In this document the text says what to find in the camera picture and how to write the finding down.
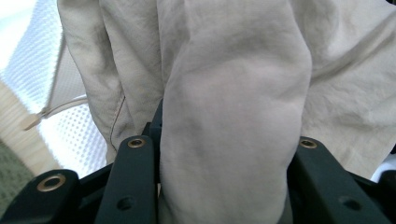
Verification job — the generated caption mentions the beige garment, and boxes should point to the beige garment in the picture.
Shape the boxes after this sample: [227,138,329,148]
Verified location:
[56,0,396,224]

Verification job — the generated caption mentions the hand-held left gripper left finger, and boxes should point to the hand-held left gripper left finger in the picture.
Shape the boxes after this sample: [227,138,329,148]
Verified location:
[94,98,164,224]

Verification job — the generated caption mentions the white mesh laundry bag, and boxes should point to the white mesh laundry bag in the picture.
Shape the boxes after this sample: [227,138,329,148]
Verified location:
[0,0,108,179]

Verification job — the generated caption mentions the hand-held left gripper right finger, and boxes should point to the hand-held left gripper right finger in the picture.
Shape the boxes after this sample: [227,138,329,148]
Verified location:
[285,135,392,224]

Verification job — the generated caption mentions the beige drawstring cord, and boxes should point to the beige drawstring cord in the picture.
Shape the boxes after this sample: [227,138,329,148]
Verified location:
[21,93,90,132]

